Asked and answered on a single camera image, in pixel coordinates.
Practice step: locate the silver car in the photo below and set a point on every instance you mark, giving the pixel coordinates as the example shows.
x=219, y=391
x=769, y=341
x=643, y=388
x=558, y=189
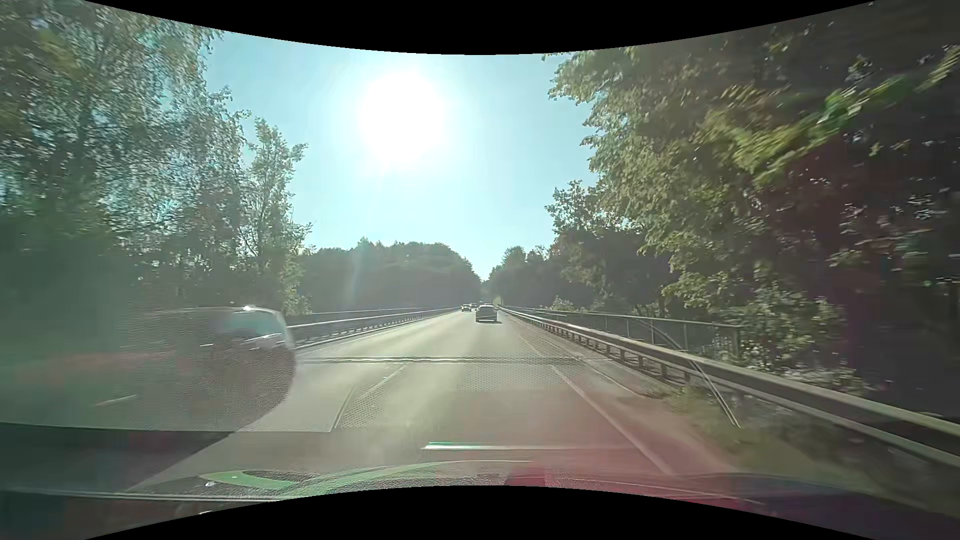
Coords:
x=486, y=313

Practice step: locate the wood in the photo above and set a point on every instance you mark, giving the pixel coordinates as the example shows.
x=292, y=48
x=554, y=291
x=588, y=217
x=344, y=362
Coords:
x=390, y=277

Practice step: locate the grey asphalt road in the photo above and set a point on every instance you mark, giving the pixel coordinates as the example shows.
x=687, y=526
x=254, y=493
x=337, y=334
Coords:
x=465, y=382

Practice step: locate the metal railing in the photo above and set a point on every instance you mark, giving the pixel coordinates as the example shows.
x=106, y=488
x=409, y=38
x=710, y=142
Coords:
x=660, y=331
x=337, y=315

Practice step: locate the road markings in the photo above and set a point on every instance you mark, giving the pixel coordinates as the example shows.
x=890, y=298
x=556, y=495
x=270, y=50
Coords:
x=611, y=420

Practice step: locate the car's own bonnet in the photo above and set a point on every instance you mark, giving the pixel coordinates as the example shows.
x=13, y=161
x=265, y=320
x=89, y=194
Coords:
x=465, y=480

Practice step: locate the dark car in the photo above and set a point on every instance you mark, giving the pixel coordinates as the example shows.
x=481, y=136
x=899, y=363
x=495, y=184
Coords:
x=217, y=360

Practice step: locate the row of trees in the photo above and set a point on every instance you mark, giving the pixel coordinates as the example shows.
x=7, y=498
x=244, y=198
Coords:
x=127, y=187
x=787, y=187

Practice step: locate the grass verge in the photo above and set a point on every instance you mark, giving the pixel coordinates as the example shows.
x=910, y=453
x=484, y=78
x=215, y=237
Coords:
x=757, y=435

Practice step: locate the metal guard rail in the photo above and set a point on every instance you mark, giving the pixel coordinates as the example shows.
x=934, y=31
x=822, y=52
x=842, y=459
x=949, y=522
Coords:
x=750, y=384
x=352, y=325

